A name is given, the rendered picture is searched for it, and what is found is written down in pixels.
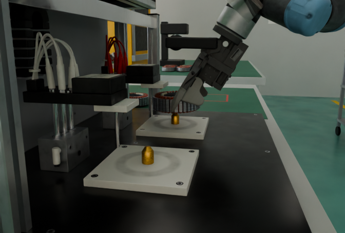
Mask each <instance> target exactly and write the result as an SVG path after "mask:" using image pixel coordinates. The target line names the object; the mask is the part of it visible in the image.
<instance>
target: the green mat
mask: <svg viewBox="0 0 345 233"><path fill-rule="evenodd" d="M179 88H180V86H166V87H164V88H162V89H160V92H163V91H176V90H177V91H178V90H179ZM205 89H206V90H207V92H208V95H207V96H205V97H203V98H204V100H205V101H204V103H203V104H202V105H201V106H200V108H199V109H197V110H196V111H217V112H241V113H261V114H262V115H263V117H264V119H267V120H268V118H267V116H266V114H265V112H264V110H263V107H262V105H261V103H260V101H259V99H258V97H257V95H256V93H255V90H254V88H222V89H221V91H220V90H218V89H216V88H215V87H205ZM133 92H134V93H135V92H136V93H137V92H138V93H139V92H140V93H147V94H148V88H141V85H129V93H133ZM217 94H227V95H228V102H216V101H226V95H217ZM135 108H146V109H148V105H146V106H143V107H135Z"/></svg>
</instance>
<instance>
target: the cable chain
mask: <svg viewBox="0 0 345 233"><path fill-rule="evenodd" d="M10 19H12V20H11V28H30V29H49V28H50V27H49V23H48V21H49V17H48V13H47V11H46V10H41V9H34V8H28V7H23V6H17V5H12V6H11V9H10ZM38 32H40V33H41V34H42V36H43V35H44V34H46V33H49V34H50V32H49V31H32V30H12V37H13V38H36V34H37V33H38ZM35 41H36V40H13V47H14V48H33V47H35ZM47 54H48V56H51V55H52V53H51V49H47ZM14 57H35V49H19V50H14ZM49 62H50V64H52V58H51V57H49ZM40 65H46V61H45V57H42V58H41V61H40ZM15 66H16V67H33V66H34V58H33V59H15ZM45 67H46V66H39V69H40V70H41V71H40V72H38V76H46V69H45ZM29 69H33V68H19V69H16V79H31V78H32V74H33V72H29Z"/></svg>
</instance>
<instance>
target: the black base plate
mask: <svg viewBox="0 0 345 233"><path fill-rule="evenodd" d="M178 115H179V116H183V117H205V118H209V123H208V126H207V129H206V133H205V136H204V139H203V140H197V139H180V138H164V137H147V136H138V135H136V130H137V129H138V128H139V127H140V126H142V125H143V124H144V123H145V122H146V121H147V120H148V119H149V118H150V110H149V109H146V108H133V109H132V122H131V123H130V124H129V125H127V126H126V127H125V128H124V129H122V130H120V129H119V131H120V145H136V146H151V147H166V148H181V149H196V150H199V157H198V160H197V163H196V167H195V171H194V174H193V178H192V180H191V184H190V187H189V191H188V194H187V196H178V195H167V194H161V193H151V192H140V191H130V190H119V189H109V188H98V187H88V186H84V180H83V179H84V178H85V177H86V176H87V175H88V174H89V173H90V172H92V171H93V170H94V169H95V168H96V167H97V166H98V165H99V164H100V163H101V162H102V161H103V160H105V159H106V158H107V157H108V156H109V155H110V154H111V153H112V152H113V151H114V150H115V149H116V140H115V129H103V121H102V111H101V112H100V113H98V114H96V115H94V116H92V117H90V118H88V119H86V120H85V121H83V122H81V123H79V124H77V125H75V126H74V127H88V134H89V152H90V156H89V157H87V158H86V159H85V160H84V161H82V162H81V163H80V164H79V165H77V166H76V167H75V168H74V169H72V170H71V171H70V172H59V171H47V170H41V168H40V157H39V146H38V145H37V146H35V147H33V148H32V149H30V150H28V151H26V152H24V153H25V163H26V173H27V182H28V192H29V202H30V211H31V221H32V228H31V229H30V230H29V231H28V232H21V233H312V232H311V229H310V227H309V225H308V222H307V220H306V218H305V215H304V213H303V211H302V208H301V206H300V203H299V201H298V199H297V196H296V194H295V191H294V189H293V187H292V184H291V182H290V180H289V177H288V174H287V173H286V170H285V167H284V165H283V163H282V160H281V158H280V155H279V153H278V151H277V148H276V146H275V143H274V141H273V139H272V136H271V134H270V132H269V129H268V127H267V125H266V122H265V120H264V117H263V115H262V114H261V113H241V112H217V111H193V112H188V113H178Z"/></svg>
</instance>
